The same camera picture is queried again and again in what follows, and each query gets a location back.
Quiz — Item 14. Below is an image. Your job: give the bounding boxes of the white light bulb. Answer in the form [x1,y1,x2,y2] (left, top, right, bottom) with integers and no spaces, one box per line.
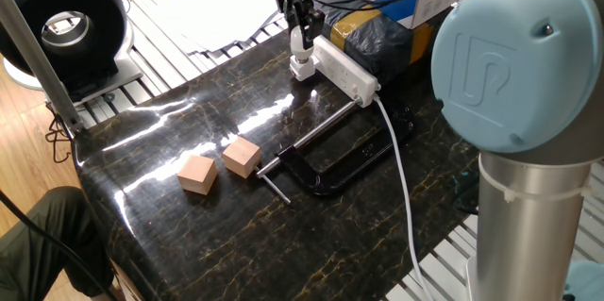
[289,25,315,61]

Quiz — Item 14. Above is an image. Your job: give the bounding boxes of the white bulb holder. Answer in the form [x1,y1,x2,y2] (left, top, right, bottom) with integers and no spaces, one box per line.
[290,55,317,82]

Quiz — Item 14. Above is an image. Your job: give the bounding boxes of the white power strip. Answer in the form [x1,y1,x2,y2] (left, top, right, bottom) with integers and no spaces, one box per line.
[310,34,382,109]

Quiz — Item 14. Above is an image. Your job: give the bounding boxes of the black plastic wrapped package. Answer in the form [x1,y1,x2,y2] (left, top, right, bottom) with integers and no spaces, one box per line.
[315,0,449,85]

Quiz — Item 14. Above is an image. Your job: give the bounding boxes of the white paper sheets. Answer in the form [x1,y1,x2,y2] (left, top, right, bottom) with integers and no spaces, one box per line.
[136,0,289,55]

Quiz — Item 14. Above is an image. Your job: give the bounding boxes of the wooden cube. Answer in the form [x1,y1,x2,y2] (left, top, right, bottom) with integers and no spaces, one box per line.
[176,154,219,196]
[221,136,263,179]

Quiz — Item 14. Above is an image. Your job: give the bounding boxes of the black C-clamp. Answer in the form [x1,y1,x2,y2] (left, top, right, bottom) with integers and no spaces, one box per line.
[255,95,416,206]

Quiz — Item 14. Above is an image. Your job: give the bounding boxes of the dark trousered person leg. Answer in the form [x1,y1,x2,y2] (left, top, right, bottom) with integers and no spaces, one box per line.
[0,186,114,301]

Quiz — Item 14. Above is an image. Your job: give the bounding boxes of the white power strip cable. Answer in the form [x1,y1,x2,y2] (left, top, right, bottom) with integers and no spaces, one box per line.
[372,95,438,301]

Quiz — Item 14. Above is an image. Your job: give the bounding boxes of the aluminium frame post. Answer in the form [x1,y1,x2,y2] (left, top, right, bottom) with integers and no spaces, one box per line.
[0,0,86,135]

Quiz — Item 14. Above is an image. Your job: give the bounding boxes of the tangled dark cable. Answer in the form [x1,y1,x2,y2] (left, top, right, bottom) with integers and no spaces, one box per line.
[44,102,73,164]

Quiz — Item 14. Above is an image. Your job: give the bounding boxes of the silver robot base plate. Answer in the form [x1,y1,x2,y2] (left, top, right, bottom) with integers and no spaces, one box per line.
[464,256,478,301]

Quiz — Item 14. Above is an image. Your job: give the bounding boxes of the thin black cable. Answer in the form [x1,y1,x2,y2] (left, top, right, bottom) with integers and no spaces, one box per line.
[0,190,119,301]

